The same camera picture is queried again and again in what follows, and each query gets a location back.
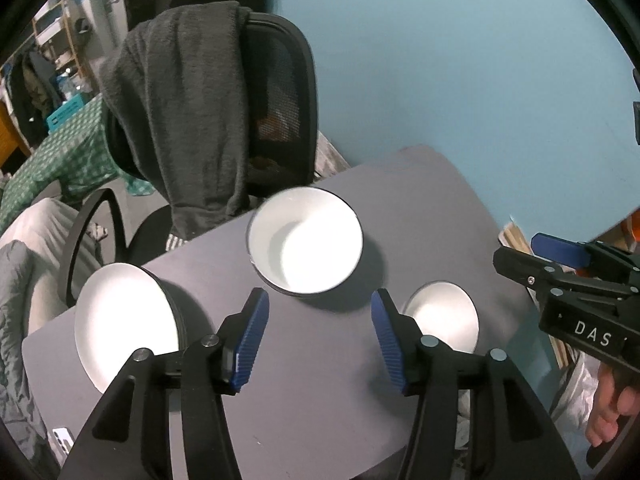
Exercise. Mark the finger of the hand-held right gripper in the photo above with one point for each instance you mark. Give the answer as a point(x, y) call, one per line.
point(525, 267)
point(560, 250)

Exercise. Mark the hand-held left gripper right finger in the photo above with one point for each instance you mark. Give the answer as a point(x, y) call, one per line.
point(387, 345)

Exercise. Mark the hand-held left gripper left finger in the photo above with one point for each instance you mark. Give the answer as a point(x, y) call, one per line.
point(250, 345)

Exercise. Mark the ribbed white bowl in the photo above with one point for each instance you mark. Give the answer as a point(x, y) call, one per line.
point(445, 315)

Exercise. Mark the wide white bowl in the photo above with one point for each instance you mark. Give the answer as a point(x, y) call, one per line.
point(305, 240)

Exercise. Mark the white plate with black rim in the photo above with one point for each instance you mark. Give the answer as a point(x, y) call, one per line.
point(125, 320)

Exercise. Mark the person's right hand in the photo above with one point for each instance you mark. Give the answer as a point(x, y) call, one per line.
point(607, 410)

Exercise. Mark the wooden sticks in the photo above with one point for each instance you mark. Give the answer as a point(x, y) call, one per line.
point(515, 240)

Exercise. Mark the white cloth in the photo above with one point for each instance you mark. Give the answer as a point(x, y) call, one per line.
point(572, 395)

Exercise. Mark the white smartphone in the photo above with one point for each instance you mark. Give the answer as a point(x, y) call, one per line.
point(64, 445)

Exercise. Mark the grey duvet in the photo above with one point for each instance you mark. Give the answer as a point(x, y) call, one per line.
point(20, 340)

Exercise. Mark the light grey pillow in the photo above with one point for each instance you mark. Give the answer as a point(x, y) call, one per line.
point(45, 240)

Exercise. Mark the dark grey fleece blanket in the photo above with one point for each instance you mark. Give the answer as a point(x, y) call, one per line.
point(180, 110)

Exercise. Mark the black mesh office chair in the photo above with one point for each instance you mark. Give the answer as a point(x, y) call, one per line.
point(280, 100)

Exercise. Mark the green checkered cloth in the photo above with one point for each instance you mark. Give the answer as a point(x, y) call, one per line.
point(60, 165)

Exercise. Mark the teal plastic crate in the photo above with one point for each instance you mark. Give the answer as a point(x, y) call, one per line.
point(65, 112)

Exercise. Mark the wooden cabinet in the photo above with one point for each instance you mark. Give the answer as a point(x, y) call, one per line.
point(12, 130)

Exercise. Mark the dark hanging jacket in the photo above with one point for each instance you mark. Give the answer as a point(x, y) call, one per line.
point(32, 90)

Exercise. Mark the wooden shelf rack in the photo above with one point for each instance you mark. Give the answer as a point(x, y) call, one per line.
point(55, 25)

